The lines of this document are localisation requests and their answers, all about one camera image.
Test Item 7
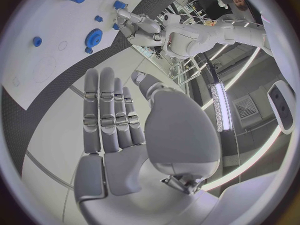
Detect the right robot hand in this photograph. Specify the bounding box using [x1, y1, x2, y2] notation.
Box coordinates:
[73, 66, 222, 225]

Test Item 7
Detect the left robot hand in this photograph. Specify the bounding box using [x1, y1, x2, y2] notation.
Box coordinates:
[115, 8, 165, 47]

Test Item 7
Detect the white task board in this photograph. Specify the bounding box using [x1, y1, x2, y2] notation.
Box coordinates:
[1, 0, 154, 111]

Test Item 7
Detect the blue plug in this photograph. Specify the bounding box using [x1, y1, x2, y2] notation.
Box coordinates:
[113, 0, 129, 10]

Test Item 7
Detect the glowing light bar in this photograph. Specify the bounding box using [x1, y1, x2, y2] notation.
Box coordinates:
[208, 82, 235, 133]

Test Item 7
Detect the short blue cylinder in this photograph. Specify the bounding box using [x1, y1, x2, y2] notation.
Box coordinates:
[31, 36, 44, 48]

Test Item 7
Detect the metal frame rack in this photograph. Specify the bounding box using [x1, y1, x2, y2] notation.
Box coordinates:
[167, 57, 204, 86]

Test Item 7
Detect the white cable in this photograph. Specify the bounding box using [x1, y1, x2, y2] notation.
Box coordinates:
[177, 13, 265, 27]

